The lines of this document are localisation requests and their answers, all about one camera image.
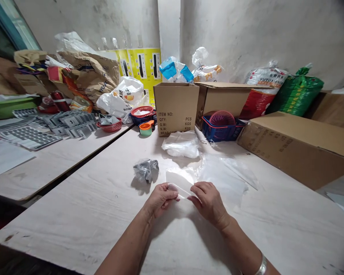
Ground person's left hand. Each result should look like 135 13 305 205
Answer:
143 183 180 218

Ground person's right hand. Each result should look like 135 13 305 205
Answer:
187 181 231 230

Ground small clear plastic bag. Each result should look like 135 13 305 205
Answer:
165 167 197 199

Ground grey parts in clear bag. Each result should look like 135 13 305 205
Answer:
133 158 160 184

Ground pile of clear plastic bags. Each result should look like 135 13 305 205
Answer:
195 153 259 201

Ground green and orange cup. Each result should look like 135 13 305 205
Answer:
138 120 155 137

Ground dark blue plastic basket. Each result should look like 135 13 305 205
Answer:
130 110 157 126

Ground tall open cardboard box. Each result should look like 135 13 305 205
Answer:
153 82 200 138

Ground red basket with white contents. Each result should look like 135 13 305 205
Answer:
130 105 155 116

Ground pink round plastic basket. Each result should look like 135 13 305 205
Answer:
209 110 236 127

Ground red basket with grey parts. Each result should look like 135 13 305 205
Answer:
96 113 123 133

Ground white printed plastic bag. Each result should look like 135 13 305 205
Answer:
96 76 145 118

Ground wide open cardboard box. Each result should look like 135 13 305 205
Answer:
194 81 273 131

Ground pile of grey folded cards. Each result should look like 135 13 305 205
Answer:
43 110 99 139

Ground blue and white plastic bag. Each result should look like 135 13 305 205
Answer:
159 56 195 84

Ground white bag with orange print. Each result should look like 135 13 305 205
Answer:
191 47 226 83

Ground yellow packaging cards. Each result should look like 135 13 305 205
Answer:
97 37 163 109

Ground orange snack packet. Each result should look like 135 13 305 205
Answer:
63 75 94 113

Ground red and white woven sack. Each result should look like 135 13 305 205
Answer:
239 60 289 120

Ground long closed cardboard box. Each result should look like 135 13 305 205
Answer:
237 111 344 191

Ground brown paper sack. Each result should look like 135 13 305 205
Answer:
56 51 120 111

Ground red metal flask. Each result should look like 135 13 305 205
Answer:
50 91 71 113

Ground green woven sack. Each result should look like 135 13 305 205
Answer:
266 63 325 117

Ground grey sticker sheets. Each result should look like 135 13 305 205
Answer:
0 108 63 151

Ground white paper sheet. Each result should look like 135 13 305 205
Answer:
0 142 37 176

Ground cardboard box behind sacks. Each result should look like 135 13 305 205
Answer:
303 91 344 132

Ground green plastic basin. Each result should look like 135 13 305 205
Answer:
0 97 41 120

